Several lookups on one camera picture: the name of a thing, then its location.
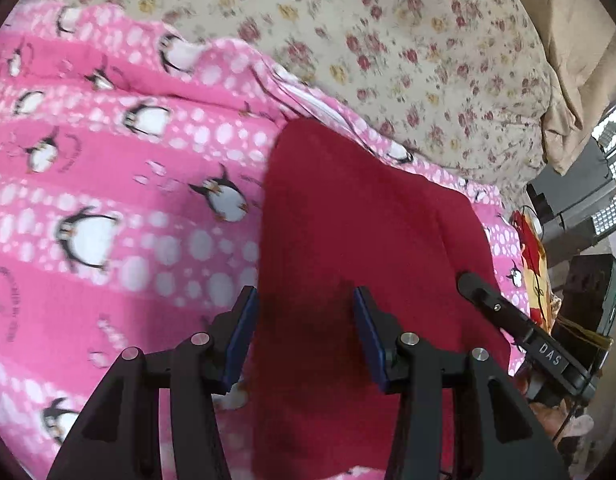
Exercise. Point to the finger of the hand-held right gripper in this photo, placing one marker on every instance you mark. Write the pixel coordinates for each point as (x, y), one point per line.
(488, 302)

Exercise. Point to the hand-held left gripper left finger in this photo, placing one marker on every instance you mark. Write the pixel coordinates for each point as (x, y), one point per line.
(240, 330)

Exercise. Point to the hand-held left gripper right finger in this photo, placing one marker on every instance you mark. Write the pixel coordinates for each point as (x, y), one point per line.
(370, 340)

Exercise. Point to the red knitted garment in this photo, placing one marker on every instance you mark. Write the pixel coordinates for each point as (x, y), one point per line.
(353, 210)

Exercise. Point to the yellow red cartoon cloth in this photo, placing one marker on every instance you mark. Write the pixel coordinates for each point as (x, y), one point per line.
(533, 265)

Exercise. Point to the black device with green light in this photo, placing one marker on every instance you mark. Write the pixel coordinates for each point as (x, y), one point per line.
(595, 290)

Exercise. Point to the black box device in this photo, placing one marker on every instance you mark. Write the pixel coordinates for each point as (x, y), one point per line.
(568, 195)

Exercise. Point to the pink penguin print blanket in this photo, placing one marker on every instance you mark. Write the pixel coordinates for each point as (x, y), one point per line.
(102, 185)

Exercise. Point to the beige pillow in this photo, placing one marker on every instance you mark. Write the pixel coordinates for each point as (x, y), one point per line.
(583, 60)

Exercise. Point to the floral bed sheet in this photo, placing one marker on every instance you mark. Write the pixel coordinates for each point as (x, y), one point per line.
(388, 45)

